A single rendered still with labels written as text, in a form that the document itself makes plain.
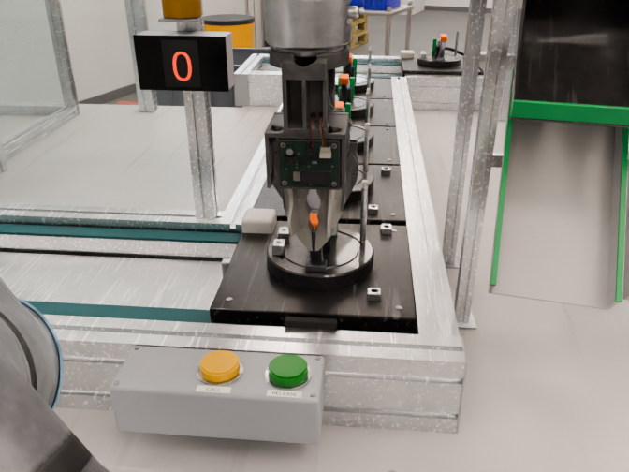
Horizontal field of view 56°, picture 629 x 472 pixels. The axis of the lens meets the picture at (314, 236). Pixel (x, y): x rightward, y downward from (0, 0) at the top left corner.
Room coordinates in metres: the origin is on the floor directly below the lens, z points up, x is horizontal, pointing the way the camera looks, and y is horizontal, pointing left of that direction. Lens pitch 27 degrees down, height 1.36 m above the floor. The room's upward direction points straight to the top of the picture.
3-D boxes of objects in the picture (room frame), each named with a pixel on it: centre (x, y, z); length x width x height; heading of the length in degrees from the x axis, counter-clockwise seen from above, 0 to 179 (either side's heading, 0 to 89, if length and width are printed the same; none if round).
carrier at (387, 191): (0.94, -0.03, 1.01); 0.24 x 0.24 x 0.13; 85
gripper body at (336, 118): (0.54, 0.00, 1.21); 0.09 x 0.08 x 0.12; 175
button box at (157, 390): (0.48, 0.10, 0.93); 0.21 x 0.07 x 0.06; 85
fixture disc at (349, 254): (0.69, -0.01, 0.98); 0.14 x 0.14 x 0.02
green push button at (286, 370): (0.47, 0.03, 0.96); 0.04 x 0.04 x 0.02
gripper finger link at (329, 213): (0.54, -0.01, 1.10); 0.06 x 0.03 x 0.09; 175
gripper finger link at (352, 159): (0.56, -0.02, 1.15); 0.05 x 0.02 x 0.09; 85
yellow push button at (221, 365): (0.48, 0.10, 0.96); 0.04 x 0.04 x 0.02
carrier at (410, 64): (1.99, -0.41, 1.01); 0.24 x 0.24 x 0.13; 85
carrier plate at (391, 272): (0.69, -0.01, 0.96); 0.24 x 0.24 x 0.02; 85
